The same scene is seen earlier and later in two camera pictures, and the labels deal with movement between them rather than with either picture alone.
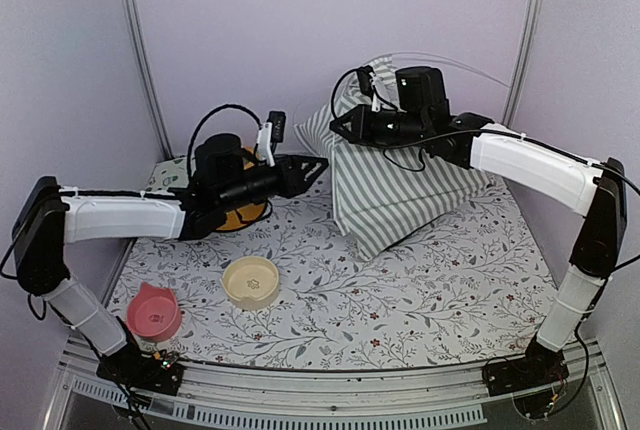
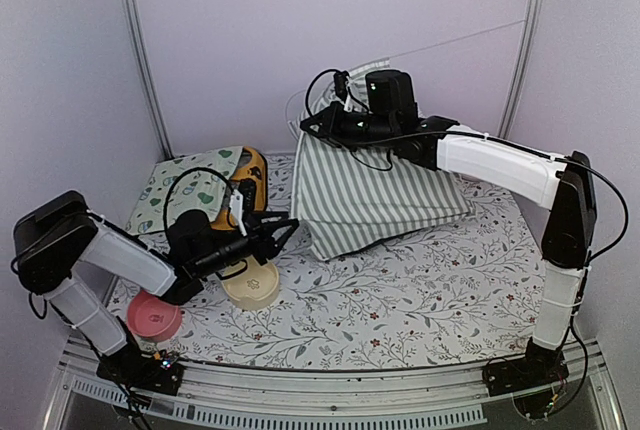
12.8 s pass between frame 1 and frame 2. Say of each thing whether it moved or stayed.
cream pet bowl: stayed
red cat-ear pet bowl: stayed
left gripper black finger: moved
